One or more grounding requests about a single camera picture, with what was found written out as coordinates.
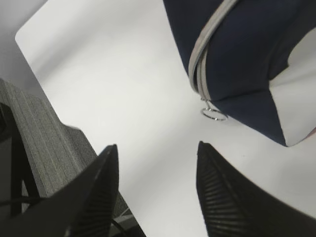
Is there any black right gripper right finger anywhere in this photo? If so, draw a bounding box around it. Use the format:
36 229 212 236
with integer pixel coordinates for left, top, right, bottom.
196 142 316 237

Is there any silver zipper pull ring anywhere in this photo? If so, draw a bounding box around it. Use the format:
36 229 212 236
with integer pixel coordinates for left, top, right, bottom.
200 98 229 121

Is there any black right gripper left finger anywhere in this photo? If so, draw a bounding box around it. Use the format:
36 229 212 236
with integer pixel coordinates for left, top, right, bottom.
0 145 119 237

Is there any black table frame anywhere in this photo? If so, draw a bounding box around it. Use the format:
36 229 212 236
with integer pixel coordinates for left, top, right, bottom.
0 104 40 220

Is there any navy blue lunch bag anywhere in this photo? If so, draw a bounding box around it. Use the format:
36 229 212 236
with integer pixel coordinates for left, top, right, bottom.
163 0 316 147

